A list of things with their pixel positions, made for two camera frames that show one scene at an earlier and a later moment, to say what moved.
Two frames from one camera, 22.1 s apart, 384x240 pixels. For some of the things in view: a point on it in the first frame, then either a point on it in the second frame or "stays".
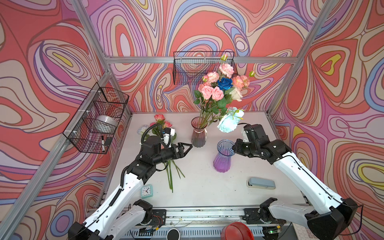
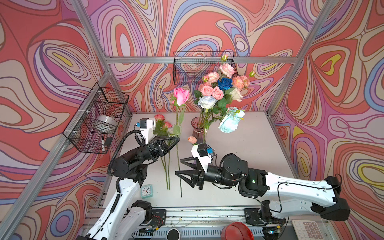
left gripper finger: [187, 151] → [172, 146]
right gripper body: [246, 148] → [202, 176]
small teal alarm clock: [146, 191] stays
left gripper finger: [182, 144] → [165, 138]
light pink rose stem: [217, 94] stays
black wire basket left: [93, 128] stays
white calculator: [303, 233] stays
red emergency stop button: [236, 231] stays
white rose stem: [235, 94] stays
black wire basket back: [188, 68] stays
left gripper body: [170, 155] → [151, 152]
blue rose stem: [225, 83] stays
